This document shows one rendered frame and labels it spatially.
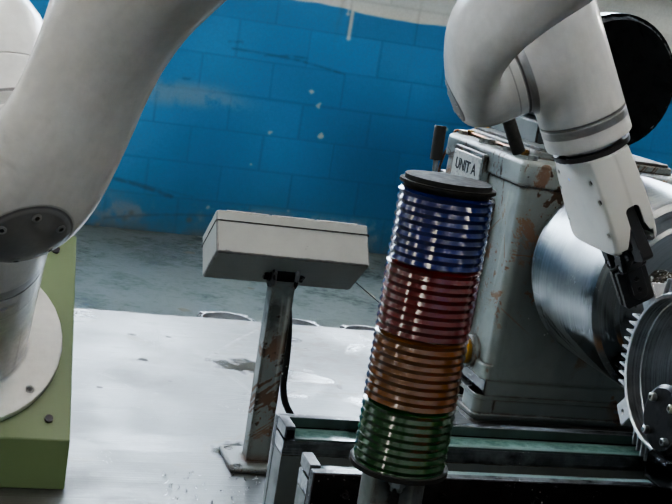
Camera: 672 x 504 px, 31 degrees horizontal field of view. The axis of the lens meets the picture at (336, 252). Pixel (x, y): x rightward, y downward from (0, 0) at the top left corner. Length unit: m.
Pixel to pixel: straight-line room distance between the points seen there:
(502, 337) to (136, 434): 0.51
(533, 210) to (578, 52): 0.50
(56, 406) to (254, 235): 0.27
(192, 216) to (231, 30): 1.03
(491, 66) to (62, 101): 0.38
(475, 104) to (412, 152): 5.82
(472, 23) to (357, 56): 5.69
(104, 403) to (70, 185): 0.65
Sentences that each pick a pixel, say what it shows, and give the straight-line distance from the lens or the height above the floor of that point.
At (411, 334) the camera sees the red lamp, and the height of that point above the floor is 1.12.
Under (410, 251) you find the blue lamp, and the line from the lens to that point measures 0.72.
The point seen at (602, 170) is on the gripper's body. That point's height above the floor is 1.20.
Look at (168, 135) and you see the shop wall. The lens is 6.55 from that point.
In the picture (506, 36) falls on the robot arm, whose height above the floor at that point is 1.31.
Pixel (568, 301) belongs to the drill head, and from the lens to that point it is 1.47.
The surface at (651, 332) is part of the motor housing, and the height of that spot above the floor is 1.04.
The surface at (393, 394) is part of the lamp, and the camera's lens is 0.74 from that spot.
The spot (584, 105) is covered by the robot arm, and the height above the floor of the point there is 1.26.
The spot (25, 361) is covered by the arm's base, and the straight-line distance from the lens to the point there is 1.26.
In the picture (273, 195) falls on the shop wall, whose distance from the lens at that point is 6.72.
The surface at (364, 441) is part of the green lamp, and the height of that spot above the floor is 1.05.
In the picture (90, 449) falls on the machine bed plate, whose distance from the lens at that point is 1.36.
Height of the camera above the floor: 1.30
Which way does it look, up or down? 11 degrees down
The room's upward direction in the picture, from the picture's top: 9 degrees clockwise
